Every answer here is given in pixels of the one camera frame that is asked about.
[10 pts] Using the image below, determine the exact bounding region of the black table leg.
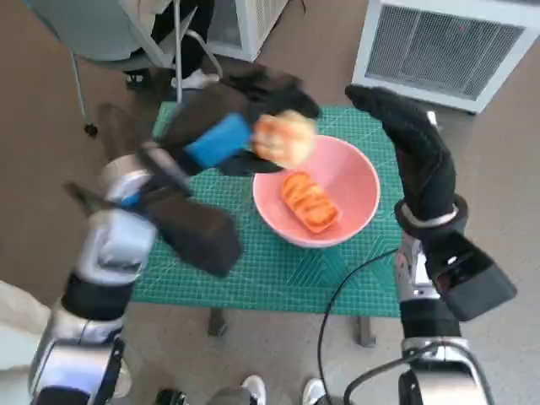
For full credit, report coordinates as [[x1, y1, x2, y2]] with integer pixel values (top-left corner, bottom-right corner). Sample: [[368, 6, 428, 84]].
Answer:
[[208, 309, 229, 338], [357, 316, 376, 347]]

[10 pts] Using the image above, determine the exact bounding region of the round toy bread bun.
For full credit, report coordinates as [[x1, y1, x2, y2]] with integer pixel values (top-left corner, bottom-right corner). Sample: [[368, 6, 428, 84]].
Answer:
[[252, 109, 317, 168]]

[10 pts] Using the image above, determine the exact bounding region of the green cutting mat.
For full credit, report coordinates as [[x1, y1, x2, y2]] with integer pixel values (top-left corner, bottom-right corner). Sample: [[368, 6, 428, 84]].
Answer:
[[128, 103, 402, 318]]

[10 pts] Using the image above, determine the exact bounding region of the pink bowl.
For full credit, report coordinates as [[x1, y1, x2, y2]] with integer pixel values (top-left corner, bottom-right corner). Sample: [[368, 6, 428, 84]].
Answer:
[[252, 134, 381, 249]]

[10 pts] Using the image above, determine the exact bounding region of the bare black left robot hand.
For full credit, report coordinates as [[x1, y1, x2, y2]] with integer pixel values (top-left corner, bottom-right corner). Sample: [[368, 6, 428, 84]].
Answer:
[[162, 65, 321, 176]]

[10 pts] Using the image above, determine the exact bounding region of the long black cable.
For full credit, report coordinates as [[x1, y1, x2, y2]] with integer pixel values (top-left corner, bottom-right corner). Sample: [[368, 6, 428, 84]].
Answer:
[[316, 248, 400, 405]]

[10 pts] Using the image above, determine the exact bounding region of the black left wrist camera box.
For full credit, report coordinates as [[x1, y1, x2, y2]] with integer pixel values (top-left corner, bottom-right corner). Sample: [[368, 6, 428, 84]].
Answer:
[[145, 181, 244, 278]]

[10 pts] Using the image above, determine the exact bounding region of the black forearm cable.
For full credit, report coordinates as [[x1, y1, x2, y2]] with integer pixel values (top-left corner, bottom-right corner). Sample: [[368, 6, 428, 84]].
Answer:
[[62, 181, 140, 216]]

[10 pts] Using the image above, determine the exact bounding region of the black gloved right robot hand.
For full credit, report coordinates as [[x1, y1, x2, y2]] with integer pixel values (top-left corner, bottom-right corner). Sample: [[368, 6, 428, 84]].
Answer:
[[344, 84, 457, 220]]

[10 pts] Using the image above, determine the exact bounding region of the white robot foot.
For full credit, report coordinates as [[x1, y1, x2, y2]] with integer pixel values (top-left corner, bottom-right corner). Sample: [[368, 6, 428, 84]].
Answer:
[[240, 374, 267, 405], [303, 378, 327, 405]]

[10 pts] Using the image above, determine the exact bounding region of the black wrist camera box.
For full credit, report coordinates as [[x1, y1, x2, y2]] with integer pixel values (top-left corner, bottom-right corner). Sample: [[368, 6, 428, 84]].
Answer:
[[145, 181, 244, 278], [424, 230, 518, 322]]

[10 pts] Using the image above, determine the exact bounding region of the black cable loop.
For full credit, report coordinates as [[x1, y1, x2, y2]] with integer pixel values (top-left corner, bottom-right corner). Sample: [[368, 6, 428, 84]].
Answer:
[[343, 339, 497, 405]]

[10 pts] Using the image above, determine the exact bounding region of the white right robot foot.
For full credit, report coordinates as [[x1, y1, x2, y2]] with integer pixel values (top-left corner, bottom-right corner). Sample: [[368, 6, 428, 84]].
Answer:
[[303, 378, 327, 405]]

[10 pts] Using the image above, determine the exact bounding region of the seated person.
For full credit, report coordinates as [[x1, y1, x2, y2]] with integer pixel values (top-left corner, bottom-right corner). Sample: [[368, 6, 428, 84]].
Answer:
[[124, 0, 223, 89]]

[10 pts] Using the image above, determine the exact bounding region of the large white vented cabinet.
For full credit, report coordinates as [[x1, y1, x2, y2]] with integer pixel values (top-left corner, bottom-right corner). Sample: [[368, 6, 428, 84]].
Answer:
[[352, 0, 540, 114]]

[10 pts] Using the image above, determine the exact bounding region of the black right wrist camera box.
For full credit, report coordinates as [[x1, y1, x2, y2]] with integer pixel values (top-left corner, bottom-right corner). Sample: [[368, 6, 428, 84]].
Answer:
[[424, 230, 518, 322]]

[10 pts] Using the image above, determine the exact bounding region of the long toy bread loaf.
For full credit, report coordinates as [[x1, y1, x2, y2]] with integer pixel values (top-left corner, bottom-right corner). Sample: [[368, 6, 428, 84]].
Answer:
[[280, 170, 342, 235]]

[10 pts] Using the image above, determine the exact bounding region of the grey chair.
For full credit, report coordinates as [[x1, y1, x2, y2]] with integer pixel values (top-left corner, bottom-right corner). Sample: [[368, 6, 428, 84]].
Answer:
[[31, 0, 223, 136]]

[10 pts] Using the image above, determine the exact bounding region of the small white vented cabinet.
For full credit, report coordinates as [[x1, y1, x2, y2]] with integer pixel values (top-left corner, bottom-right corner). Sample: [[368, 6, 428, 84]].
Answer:
[[206, 0, 292, 62]]

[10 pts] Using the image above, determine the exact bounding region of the white left robot foot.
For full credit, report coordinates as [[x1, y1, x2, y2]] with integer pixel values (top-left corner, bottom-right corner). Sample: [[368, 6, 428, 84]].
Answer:
[[240, 374, 267, 405]]

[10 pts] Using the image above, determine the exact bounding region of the small black box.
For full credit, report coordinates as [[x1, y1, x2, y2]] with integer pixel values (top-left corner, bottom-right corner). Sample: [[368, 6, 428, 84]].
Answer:
[[155, 388, 189, 405]]

